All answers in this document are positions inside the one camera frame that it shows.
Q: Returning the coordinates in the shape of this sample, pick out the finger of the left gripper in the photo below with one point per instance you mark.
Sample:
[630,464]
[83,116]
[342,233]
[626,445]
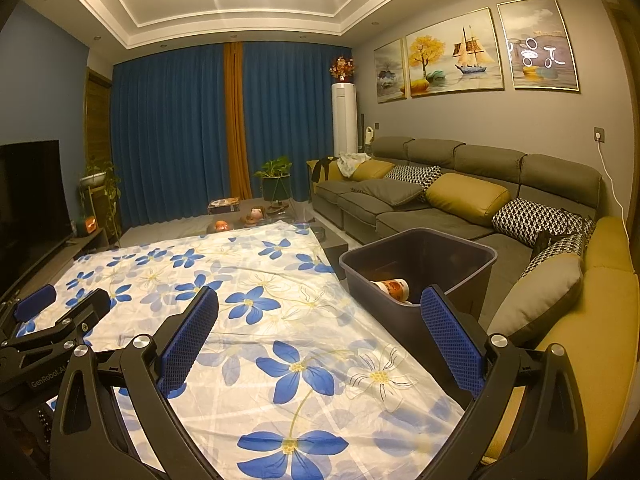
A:
[68,331]
[31,306]

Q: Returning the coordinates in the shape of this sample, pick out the dark coffee table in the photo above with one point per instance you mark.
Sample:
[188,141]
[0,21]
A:
[257,212]

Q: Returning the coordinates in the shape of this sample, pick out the dark grey trash bin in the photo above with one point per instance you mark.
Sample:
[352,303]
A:
[423,257]

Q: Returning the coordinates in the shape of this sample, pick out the white cloth on sofa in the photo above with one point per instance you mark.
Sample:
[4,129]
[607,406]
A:
[348,163]

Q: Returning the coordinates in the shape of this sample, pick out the sailboat tree painting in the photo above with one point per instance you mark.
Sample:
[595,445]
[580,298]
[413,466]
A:
[456,55]

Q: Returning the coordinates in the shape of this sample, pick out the box on coffee table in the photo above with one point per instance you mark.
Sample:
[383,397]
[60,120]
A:
[223,205]

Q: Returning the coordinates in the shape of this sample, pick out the orange lantern ornament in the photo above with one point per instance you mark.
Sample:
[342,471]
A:
[88,225]

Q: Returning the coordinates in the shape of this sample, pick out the grey flat cushion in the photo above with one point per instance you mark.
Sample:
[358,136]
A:
[392,192]

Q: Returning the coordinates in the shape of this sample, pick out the brown wooden door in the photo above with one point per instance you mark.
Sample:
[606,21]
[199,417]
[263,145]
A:
[627,43]

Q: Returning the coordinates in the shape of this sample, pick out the near patterned cushion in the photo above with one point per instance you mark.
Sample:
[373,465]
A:
[523,220]

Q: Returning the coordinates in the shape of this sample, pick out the grey square cushion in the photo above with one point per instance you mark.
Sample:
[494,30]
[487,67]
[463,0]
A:
[538,300]

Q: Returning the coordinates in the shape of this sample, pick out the right cloudy painting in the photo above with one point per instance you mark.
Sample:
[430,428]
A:
[538,46]

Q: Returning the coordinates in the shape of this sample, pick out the black flat television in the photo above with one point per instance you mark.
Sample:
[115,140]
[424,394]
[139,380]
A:
[34,214]

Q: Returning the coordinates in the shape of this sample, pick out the orange centre curtain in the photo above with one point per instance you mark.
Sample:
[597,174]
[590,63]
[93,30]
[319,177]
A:
[239,169]

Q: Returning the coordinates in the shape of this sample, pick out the red gold flower ornament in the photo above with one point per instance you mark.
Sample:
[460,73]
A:
[343,69]

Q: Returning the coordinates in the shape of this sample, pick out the white orange paper cup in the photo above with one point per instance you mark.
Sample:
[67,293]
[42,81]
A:
[396,288]

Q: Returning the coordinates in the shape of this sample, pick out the plant on wooden stand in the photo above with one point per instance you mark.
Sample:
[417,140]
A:
[100,194]

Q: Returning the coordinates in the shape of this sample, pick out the far patterned cushion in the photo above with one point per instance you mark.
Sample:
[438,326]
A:
[421,175]

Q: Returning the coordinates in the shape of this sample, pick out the blue window curtain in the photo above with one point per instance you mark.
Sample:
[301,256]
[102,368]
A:
[168,124]

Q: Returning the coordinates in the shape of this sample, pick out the wall power socket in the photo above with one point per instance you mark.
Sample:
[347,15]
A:
[598,134]

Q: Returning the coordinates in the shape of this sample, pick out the mustard cushion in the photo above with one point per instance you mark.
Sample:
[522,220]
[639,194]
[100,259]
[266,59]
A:
[471,199]
[372,169]

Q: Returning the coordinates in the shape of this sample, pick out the patterned cushion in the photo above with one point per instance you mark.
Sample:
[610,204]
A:
[421,175]
[523,220]
[574,244]

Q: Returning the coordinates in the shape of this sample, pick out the grey sectional sofa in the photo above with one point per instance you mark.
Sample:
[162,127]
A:
[601,331]

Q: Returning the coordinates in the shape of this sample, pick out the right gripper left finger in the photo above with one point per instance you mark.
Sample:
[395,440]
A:
[89,438]

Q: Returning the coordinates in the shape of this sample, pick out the potted green plant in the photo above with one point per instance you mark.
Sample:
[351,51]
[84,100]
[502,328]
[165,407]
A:
[275,179]

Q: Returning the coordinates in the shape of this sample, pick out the far mustard cushion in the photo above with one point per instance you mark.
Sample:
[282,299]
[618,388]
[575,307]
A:
[372,169]

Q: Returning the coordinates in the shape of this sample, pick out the left landscape painting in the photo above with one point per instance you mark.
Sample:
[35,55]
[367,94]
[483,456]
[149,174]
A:
[390,71]

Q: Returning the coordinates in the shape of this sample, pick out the grey tv cabinet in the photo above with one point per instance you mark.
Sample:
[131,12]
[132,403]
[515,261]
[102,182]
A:
[54,266]

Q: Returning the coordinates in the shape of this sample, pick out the white standing air conditioner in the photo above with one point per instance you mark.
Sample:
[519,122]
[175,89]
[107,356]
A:
[344,113]

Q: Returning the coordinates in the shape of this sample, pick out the near mustard cushion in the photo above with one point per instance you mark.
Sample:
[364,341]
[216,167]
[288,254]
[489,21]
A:
[471,199]

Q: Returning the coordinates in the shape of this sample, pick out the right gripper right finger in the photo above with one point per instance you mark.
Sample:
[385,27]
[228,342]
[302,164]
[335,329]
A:
[525,420]

